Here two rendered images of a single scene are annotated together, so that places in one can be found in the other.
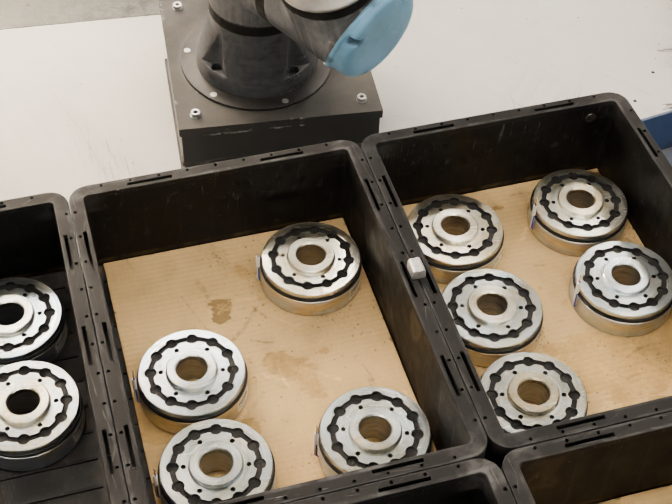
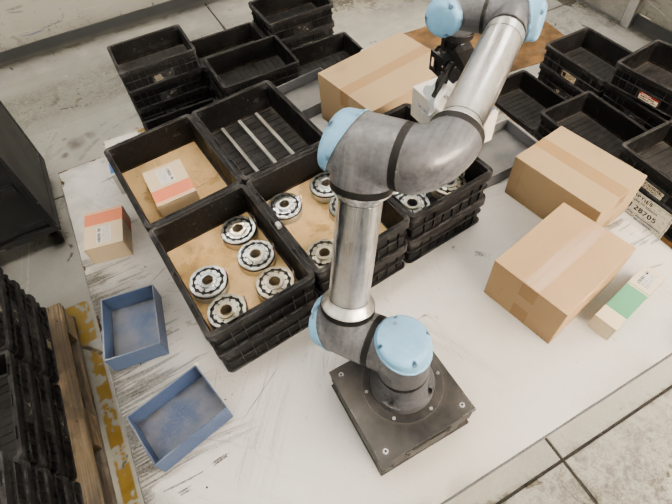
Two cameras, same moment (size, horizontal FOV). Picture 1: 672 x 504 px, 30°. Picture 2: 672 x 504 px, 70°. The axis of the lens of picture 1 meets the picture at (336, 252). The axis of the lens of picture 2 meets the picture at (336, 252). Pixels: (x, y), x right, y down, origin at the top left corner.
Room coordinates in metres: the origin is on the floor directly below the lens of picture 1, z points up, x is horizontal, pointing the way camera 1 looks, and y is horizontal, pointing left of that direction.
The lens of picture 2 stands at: (1.61, -0.09, 1.91)
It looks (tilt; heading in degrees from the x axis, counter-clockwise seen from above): 54 degrees down; 169
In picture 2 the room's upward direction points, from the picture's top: 6 degrees counter-clockwise
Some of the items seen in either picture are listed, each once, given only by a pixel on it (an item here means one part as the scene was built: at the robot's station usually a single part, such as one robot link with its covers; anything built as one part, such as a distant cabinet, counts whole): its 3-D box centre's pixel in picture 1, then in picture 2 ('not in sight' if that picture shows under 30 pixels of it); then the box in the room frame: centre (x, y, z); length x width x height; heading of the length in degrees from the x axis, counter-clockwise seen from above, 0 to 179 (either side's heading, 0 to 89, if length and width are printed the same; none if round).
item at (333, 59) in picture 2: not in sight; (327, 82); (-0.67, 0.41, 0.31); 0.40 x 0.30 x 0.34; 102
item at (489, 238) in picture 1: (454, 229); (275, 282); (0.90, -0.12, 0.86); 0.10 x 0.10 x 0.01
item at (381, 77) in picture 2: not in sight; (386, 92); (0.16, 0.45, 0.80); 0.40 x 0.30 x 0.20; 112
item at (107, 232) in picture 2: not in sight; (108, 233); (0.46, -0.61, 0.74); 0.16 x 0.12 x 0.07; 1
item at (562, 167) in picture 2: not in sight; (571, 184); (0.78, 0.84, 0.78); 0.30 x 0.22 x 0.16; 21
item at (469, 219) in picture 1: (455, 226); (274, 281); (0.90, -0.12, 0.86); 0.05 x 0.05 x 0.01
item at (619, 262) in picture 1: (626, 276); (207, 280); (0.84, -0.29, 0.86); 0.05 x 0.05 x 0.01
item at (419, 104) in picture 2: not in sight; (451, 113); (0.68, 0.44, 1.09); 0.20 x 0.12 x 0.09; 12
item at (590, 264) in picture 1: (625, 279); (208, 281); (0.84, -0.29, 0.86); 0.10 x 0.10 x 0.01
